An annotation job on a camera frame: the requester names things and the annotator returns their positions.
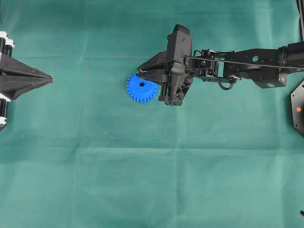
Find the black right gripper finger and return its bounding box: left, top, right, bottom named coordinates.
left=137, top=51, right=167, bottom=71
left=139, top=69, right=168, bottom=83

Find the blue plastic gear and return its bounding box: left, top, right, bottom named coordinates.
left=126, top=73, right=158, bottom=104

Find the black frame post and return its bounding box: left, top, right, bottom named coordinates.
left=296, top=0, right=304, bottom=41

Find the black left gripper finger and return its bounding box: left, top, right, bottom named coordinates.
left=0, top=75, right=53, bottom=100
left=0, top=54, right=52, bottom=78

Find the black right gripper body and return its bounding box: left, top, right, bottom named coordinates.
left=159, top=24, right=193, bottom=106

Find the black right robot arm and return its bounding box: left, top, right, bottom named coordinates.
left=137, top=24, right=304, bottom=106

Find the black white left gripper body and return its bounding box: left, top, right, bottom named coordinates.
left=0, top=31, right=16, bottom=130

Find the green table cloth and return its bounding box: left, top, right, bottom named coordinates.
left=0, top=0, right=304, bottom=228

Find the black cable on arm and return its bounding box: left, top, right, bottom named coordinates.
left=182, top=54, right=304, bottom=72

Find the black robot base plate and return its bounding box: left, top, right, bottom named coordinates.
left=291, top=81, right=304, bottom=136

